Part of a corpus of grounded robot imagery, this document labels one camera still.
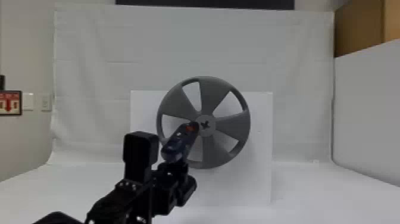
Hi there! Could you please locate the large white panel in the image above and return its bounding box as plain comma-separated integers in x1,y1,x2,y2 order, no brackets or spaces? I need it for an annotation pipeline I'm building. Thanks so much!
332,38,400,188

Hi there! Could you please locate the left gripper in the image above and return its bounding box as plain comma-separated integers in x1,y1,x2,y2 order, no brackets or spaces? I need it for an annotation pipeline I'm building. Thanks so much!
149,160,199,217

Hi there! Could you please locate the drill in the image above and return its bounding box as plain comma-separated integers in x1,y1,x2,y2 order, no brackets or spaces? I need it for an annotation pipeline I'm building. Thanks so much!
160,120,201,164

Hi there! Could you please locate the grey wheel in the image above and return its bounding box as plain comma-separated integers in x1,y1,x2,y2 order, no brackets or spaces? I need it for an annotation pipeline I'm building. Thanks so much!
155,75,252,170

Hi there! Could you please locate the red wall sign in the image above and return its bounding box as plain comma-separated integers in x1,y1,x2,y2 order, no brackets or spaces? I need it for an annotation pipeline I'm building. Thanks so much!
0,90,23,116

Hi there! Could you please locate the white wall switch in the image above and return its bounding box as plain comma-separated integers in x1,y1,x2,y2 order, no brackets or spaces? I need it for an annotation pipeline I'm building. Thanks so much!
22,92,35,112
40,93,52,113

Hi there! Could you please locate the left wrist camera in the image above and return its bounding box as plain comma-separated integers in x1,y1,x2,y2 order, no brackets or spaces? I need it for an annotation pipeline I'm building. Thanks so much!
123,130,160,183

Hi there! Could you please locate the brown cupboard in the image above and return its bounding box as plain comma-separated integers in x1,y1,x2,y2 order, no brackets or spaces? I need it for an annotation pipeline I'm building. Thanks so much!
334,0,400,58

